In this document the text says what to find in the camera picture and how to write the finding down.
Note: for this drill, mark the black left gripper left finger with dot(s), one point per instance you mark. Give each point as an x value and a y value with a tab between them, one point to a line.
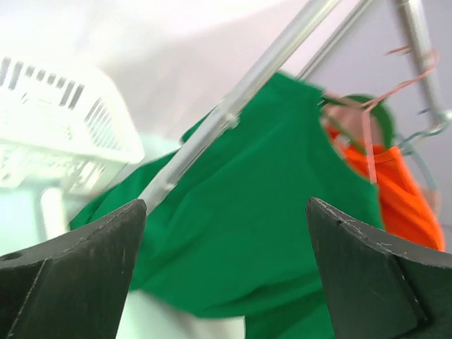
74	285

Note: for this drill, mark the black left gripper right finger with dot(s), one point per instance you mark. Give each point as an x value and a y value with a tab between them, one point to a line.
378	285

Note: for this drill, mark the orange t shirt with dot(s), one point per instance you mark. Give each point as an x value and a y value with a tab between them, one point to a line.
404	209

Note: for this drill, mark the green t shirt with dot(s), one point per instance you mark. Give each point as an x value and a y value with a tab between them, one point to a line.
231	239

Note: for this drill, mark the pink wire hanger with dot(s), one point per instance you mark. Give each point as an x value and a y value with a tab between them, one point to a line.
373	109

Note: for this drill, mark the white plastic basket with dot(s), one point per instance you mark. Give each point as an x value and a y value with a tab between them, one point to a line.
65	123

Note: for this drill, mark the silver clothes rack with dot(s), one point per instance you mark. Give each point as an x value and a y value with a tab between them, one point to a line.
225	114

